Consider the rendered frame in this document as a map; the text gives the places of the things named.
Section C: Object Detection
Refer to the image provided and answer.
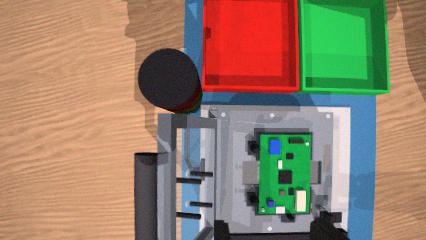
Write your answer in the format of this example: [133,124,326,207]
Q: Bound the green circuit board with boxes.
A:
[258,134,311,214]

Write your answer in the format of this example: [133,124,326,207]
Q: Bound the green open bin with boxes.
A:
[294,0,390,96]

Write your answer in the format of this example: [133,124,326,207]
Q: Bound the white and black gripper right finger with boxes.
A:
[309,218,350,240]

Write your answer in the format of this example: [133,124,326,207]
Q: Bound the red bin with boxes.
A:
[202,0,299,93]

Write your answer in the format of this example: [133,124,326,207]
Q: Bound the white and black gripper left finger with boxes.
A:
[214,220,231,240]

